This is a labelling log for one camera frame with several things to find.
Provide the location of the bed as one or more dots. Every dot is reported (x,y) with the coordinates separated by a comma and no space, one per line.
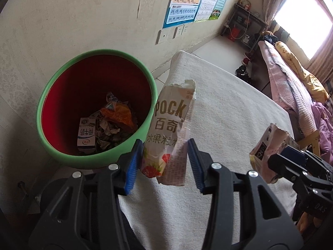
(268,65)

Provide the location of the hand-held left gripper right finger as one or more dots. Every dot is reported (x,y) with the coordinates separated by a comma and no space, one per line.
(195,166)

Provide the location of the pink waffle blanket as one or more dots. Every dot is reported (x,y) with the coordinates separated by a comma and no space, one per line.
(294,88)

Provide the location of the white milk carton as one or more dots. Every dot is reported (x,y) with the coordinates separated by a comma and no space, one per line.
(85,135)

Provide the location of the black garment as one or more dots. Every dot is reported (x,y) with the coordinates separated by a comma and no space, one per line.
(283,32)

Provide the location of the green red trash bin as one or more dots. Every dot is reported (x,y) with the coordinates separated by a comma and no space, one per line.
(98,52)

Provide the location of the bright window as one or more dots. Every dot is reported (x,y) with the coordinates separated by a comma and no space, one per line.
(307,18)

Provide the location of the pink white snack carton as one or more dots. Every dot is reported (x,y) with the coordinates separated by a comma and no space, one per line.
(169,114)

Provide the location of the purple quilt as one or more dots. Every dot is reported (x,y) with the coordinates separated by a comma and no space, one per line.
(325,125)

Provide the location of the white double wall socket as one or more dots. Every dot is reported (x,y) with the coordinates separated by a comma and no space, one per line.
(177,32)

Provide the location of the dark clothes pile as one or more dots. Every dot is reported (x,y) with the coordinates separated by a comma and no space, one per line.
(269,37)

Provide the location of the wooden chair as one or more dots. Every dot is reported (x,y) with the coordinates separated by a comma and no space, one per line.
(312,138)

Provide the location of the red container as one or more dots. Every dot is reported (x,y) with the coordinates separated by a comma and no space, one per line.
(234,33)

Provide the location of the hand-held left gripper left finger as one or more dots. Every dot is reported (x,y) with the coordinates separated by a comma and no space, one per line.
(134,169)

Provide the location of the blue alphabet wall poster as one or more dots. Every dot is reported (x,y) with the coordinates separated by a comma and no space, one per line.
(184,5)

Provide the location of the metal shelf table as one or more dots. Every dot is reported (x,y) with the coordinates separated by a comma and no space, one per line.
(249,11)

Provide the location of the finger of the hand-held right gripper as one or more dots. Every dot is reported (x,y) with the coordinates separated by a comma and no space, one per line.
(286,168)
(295,152)

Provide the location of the beige curtain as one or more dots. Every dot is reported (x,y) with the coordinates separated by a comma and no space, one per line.
(322,67)
(275,0)

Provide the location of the yellow blanket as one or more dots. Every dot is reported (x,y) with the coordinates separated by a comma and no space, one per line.
(307,75)

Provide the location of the orange wrapper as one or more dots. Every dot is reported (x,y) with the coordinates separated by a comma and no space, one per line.
(119,114)

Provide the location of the pile of crumpled wrappers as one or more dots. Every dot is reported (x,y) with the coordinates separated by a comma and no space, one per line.
(109,136)

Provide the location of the black shoe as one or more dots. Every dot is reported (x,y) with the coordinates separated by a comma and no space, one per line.
(245,79)
(241,69)

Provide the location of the red shoe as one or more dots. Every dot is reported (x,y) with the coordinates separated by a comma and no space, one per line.
(249,55)
(245,61)

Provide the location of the beige table cloth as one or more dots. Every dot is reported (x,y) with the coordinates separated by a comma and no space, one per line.
(234,109)

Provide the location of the small picture box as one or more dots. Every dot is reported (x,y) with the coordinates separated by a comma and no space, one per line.
(244,2)

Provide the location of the person's right forearm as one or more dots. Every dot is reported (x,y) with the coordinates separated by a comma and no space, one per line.
(307,223)

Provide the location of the small white bag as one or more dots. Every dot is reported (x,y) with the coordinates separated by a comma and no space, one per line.
(248,39)

